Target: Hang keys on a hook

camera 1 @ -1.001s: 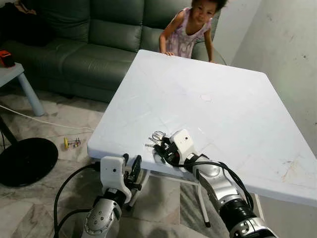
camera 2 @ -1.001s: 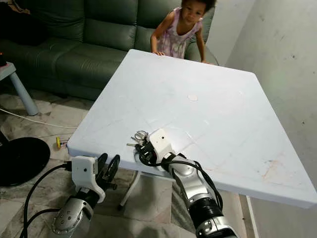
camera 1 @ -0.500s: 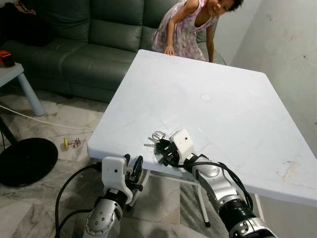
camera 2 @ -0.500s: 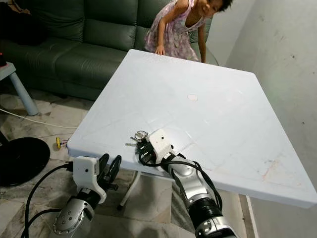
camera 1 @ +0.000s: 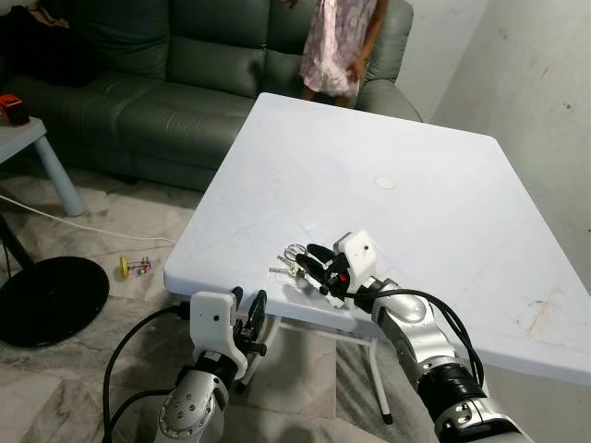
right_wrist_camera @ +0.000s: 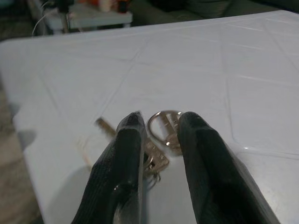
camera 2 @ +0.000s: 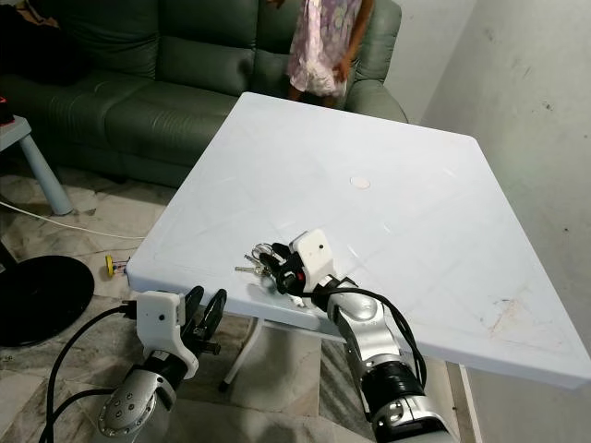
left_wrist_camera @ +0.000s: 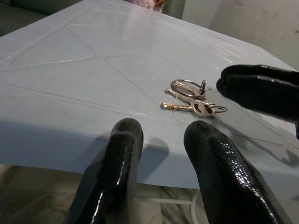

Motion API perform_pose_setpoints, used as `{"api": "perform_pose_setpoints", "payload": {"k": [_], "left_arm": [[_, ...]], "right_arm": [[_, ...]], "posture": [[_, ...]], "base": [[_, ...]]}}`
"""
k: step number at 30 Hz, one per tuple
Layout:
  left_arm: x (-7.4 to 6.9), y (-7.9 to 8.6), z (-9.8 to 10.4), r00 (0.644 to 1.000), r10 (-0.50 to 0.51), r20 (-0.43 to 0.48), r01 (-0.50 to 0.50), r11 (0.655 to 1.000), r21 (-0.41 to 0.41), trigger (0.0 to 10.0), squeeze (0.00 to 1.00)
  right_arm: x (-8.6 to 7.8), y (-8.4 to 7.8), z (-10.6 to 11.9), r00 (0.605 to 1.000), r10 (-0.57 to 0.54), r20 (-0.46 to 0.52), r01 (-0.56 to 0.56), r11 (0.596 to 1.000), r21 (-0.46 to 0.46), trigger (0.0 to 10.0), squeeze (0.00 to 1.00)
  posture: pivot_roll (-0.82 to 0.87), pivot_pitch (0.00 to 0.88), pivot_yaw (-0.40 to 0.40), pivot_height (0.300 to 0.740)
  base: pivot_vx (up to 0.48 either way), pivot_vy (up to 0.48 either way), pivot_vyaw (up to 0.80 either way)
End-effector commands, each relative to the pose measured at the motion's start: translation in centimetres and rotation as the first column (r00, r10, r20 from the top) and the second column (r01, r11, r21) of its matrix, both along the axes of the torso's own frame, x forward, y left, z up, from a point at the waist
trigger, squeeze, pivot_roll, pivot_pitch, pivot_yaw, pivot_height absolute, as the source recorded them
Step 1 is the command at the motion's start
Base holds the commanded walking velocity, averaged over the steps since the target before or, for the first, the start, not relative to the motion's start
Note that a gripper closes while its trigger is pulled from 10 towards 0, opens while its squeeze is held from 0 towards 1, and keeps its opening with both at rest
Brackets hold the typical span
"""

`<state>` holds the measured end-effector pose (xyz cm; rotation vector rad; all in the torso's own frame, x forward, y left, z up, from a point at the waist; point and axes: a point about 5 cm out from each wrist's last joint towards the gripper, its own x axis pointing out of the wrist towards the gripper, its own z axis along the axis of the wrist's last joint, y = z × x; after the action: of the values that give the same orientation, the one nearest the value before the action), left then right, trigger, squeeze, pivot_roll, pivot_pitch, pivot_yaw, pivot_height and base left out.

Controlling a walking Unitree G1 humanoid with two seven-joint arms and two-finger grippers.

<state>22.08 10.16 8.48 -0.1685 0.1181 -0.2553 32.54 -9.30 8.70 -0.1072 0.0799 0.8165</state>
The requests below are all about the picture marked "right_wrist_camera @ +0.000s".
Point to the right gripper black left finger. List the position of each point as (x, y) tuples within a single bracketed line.
[(126, 163)]

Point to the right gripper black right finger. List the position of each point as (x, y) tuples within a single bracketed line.
[(210, 175)]

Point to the white folding table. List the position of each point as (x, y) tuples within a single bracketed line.
[(163, 70)]

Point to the small grey side table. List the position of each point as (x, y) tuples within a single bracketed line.
[(98, 18)]

